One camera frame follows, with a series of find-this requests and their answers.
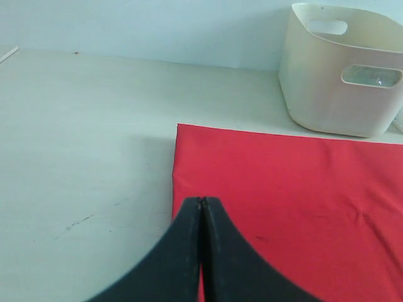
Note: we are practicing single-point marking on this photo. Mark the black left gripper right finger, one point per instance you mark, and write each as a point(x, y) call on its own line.
point(232, 270)

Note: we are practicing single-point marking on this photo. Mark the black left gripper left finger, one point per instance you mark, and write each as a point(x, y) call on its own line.
point(171, 269)

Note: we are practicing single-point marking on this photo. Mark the pale green ceramic bowl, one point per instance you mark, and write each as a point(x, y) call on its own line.
point(371, 76)

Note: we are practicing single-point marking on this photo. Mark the red table cloth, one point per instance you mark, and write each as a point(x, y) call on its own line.
point(327, 213)

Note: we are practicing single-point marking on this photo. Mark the cream plastic bin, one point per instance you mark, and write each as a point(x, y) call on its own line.
point(321, 41)

